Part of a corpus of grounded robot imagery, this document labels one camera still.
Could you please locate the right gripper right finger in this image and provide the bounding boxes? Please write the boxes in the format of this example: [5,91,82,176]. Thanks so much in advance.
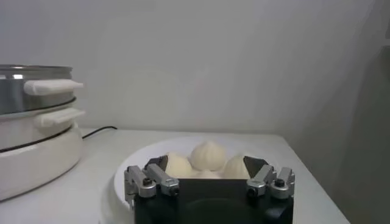
[243,155,296,200]

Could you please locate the white round plate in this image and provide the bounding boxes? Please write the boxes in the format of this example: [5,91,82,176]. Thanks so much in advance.
[113,136,284,211]

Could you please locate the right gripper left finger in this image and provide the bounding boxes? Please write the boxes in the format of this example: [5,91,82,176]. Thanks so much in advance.
[124,155,180,211]

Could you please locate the black pot power cable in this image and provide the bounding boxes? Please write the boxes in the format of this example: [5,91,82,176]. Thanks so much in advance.
[81,125,118,140]

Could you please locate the white electric pot base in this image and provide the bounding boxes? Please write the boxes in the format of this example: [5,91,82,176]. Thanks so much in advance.
[0,100,87,201]

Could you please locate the white steamed baozi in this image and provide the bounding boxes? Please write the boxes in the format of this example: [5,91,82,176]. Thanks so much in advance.
[191,169,222,180]
[165,152,193,179]
[190,140,228,172]
[222,155,251,180]

